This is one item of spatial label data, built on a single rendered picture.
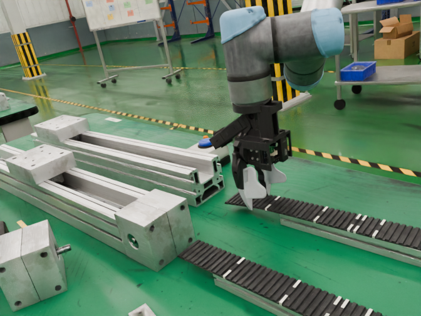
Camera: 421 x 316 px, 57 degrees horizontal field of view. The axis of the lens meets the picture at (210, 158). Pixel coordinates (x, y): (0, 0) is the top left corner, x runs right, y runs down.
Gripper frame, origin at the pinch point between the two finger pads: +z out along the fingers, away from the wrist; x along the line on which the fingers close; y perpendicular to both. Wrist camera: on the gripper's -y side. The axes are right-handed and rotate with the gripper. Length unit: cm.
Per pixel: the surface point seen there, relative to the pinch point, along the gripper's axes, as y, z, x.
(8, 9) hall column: -976, -86, 349
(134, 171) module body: -34.0, -1.2, -4.8
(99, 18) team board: -553, -33, 321
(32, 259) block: -16.3, -3.7, -38.1
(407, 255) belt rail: 28.9, 2.6, -0.8
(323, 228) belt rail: 15.5, 1.6, -1.5
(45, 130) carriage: -78, -7, -6
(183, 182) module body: -15.6, -2.2, -4.7
